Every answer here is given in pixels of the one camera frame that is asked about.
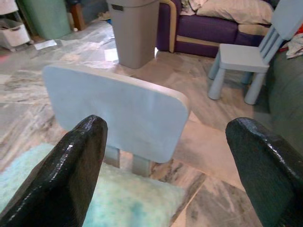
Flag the pile of pale clothes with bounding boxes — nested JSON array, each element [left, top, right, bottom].
[[181, 0, 202, 11]]

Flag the colourful patterned clothes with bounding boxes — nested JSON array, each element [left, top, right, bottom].
[[285, 35, 303, 60]]

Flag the light blue kids chair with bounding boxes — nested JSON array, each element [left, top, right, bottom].
[[42, 62, 190, 177], [207, 0, 303, 105]]

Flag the grey plastic trash bin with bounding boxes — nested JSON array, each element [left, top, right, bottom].
[[106, 0, 160, 70]]

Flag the dark green leather sofa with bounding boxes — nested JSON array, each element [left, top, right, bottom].
[[254, 51, 303, 152]]

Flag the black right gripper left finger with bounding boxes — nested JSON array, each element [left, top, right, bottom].
[[0, 115, 108, 227]]

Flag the white plastic storage box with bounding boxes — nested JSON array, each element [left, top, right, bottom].
[[0, 19, 31, 51]]

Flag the white paper sheet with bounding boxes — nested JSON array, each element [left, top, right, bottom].
[[34, 39, 58, 51]]

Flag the beige pillow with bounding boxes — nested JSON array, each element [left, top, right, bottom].
[[196, 0, 275, 26]]

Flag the mint green fluffy pillow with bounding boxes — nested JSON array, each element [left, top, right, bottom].
[[0, 143, 187, 227]]

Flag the brown wooden furniture leg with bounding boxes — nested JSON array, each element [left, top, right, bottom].
[[70, 2, 86, 31]]

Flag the green plastic bin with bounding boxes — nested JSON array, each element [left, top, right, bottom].
[[20, 0, 71, 40]]

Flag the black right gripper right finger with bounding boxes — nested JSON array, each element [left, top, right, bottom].
[[225, 117, 303, 227]]

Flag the purple sofa with beige trim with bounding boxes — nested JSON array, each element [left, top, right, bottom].
[[156, 0, 277, 59]]

